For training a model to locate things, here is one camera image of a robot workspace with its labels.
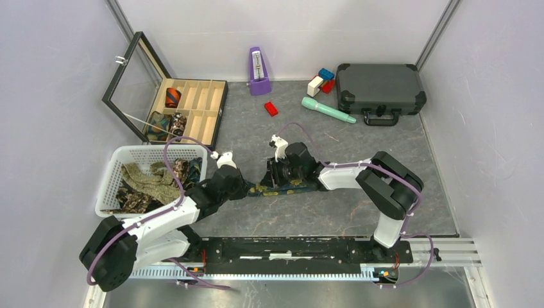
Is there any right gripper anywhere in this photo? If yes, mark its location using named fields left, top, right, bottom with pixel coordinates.
left=260, top=154, right=305, bottom=189

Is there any navy yellow floral tie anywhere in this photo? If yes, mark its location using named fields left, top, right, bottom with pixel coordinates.
left=246, top=180, right=318, bottom=197

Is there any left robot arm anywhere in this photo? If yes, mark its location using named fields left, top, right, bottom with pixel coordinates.
left=79, top=165, right=248, bottom=292

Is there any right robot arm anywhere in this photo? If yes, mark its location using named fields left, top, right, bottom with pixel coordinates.
left=253, top=136, right=424, bottom=262

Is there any blue striped tie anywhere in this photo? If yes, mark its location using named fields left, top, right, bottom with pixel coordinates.
left=185, top=157, right=203, bottom=186

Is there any red toy brick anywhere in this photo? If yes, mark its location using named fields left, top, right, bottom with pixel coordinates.
left=264, top=101, right=278, bottom=117

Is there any mint green flashlight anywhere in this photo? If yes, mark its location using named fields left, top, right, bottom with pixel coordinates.
left=301, top=97, right=357, bottom=124

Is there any olive green tie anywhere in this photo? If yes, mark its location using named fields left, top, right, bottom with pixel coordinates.
left=121, top=162, right=181, bottom=205

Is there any white toy block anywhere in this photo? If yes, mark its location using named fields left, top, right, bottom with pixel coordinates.
left=307, top=75, right=324, bottom=98

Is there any dark floral rolled tie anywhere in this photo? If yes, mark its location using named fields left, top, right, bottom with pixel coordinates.
left=169, top=112, right=187, bottom=138

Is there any red toy block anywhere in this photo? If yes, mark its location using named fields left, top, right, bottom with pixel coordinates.
left=320, top=80, right=336, bottom=94

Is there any white plastic basket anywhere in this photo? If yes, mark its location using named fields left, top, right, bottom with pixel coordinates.
left=95, top=144, right=208, bottom=218

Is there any teal patterned rolled tie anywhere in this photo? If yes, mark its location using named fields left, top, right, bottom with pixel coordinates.
left=146, top=111, right=173, bottom=141

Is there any purple metronome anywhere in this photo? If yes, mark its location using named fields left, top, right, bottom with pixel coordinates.
left=248, top=47, right=271, bottom=96

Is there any blue toy brick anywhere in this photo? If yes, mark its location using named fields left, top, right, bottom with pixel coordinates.
left=318, top=68, right=335, bottom=81

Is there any brown floral tie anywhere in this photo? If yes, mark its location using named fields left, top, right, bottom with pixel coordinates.
left=111, top=158, right=195, bottom=214

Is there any orange navy rolled tie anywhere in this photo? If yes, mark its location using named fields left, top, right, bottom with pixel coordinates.
left=165, top=87, right=182, bottom=108

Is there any dark grey carrying case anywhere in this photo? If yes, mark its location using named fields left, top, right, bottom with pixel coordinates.
left=336, top=63, right=427, bottom=126

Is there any wooden tie organizer box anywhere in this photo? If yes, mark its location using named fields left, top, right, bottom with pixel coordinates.
left=102, top=31, right=228, bottom=149

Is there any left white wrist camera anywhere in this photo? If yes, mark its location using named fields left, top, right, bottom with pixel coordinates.
left=210, top=151, right=237, bottom=169

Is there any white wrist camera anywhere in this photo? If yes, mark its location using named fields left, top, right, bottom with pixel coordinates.
left=210, top=151, right=237, bottom=169
left=269, top=135, right=289, bottom=162

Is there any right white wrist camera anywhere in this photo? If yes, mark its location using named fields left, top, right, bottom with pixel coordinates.
left=269, top=135, right=289, bottom=162

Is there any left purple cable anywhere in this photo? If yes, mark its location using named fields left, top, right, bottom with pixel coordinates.
left=86, top=136, right=232, bottom=291

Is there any purple cable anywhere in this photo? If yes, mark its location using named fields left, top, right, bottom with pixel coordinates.
left=276, top=122, right=435, bottom=290
left=86, top=136, right=232, bottom=291

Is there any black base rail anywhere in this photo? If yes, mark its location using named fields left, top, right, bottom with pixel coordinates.
left=176, top=237, right=414, bottom=275

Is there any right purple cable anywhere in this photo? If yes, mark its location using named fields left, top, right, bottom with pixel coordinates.
left=276, top=122, right=435, bottom=290

